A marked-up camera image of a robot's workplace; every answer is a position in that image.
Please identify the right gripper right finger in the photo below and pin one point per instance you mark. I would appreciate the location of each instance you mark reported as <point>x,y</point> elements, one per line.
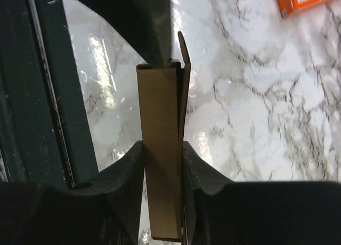
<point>218,210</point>

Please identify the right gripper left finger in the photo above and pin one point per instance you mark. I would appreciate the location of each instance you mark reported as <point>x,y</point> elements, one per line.
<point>103,210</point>

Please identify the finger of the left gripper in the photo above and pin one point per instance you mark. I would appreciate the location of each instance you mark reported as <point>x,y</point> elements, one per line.
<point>144,24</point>

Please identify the brown cardboard box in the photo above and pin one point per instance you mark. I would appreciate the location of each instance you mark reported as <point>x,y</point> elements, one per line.
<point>163,97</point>

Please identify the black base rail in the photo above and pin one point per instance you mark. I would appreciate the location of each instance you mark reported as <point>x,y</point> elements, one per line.
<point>45,136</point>

